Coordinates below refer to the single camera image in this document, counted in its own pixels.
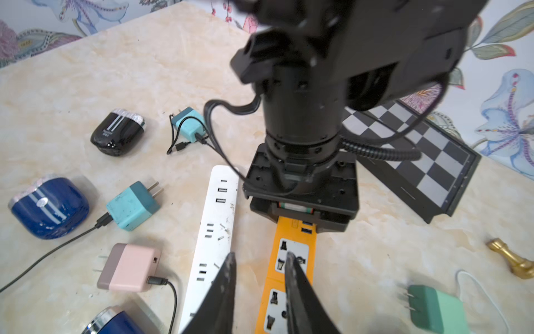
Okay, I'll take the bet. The white power strip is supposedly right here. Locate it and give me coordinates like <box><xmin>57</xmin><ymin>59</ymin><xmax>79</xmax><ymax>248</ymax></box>
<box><xmin>179</xmin><ymin>165</ymin><xmax>239</xmax><ymax>333</ymax></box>

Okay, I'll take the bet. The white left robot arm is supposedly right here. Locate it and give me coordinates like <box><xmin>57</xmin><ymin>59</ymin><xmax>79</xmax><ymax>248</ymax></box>
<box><xmin>231</xmin><ymin>1</ymin><xmax>485</xmax><ymax>232</ymax></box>

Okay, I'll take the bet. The black electric shaver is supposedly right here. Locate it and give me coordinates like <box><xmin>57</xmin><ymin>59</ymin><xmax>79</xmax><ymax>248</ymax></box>
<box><xmin>90</xmin><ymin>109</ymin><xmax>146</xmax><ymax>157</ymax></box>

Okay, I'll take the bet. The green usb charger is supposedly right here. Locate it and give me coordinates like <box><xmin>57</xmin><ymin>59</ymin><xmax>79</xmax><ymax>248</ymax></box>
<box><xmin>406</xmin><ymin>285</ymin><xmax>471</xmax><ymax>334</ymax></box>

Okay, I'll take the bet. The black silver chessboard box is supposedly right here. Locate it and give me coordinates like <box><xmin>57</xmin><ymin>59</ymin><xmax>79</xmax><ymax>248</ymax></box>
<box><xmin>339</xmin><ymin>97</ymin><xmax>483</xmax><ymax>224</ymax></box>

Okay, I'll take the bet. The orange power strip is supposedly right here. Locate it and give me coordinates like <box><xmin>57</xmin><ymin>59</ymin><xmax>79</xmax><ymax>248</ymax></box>
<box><xmin>254</xmin><ymin>216</ymin><xmax>318</xmax><ymax>334</ymax></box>

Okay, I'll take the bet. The pink usb charger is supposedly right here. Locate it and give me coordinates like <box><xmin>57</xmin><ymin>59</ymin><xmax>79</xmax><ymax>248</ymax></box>
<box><xmin>97</xmin><ymin>243</ymin><xmax>161</xmax><ymax>292</ymax></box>

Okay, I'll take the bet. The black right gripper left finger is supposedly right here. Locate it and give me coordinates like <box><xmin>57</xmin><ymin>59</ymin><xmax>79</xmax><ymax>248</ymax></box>
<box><xmin>182</xmin><ymin>252</ymin><xmax>237</xmax><ymax>334</ymax></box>

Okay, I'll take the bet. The gold chess pawn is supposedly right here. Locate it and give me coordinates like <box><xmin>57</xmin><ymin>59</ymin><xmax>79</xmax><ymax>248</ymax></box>
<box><xmin>486</xmin><ymin>238</ymin><xmax>533</xmax><ymax>280</ymax></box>

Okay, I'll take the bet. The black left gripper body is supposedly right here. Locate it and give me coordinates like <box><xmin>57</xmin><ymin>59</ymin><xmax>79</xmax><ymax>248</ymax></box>
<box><xmin>243</xmin><ymin>143</ymin><xmax>360</xmax><ymax>233</ymax></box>

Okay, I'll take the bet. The black blue shaver cable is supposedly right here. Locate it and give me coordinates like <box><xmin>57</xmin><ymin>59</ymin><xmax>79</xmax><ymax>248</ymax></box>
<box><xmin>0</xmin><ymin>212</ymin><xmax>114</xmax><ymax>294</ymax></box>

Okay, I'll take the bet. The teal usb charger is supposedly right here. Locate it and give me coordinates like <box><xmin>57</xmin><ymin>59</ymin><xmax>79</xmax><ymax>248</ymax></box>
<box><xmin>107</xmin><ymin>181</ymin><xmax>163</xmax><ymax>232</ymax></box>
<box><xmin>171</xmin><ymin>107</ymin><xmax>207</xmax><ymax>143</ymax></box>

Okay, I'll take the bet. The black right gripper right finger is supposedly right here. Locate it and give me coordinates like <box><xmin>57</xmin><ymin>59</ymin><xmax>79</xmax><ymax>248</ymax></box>
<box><xmin>285</xmin><ymin>252</ymin><xmax>340</xmax><ymax>334</ymax></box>

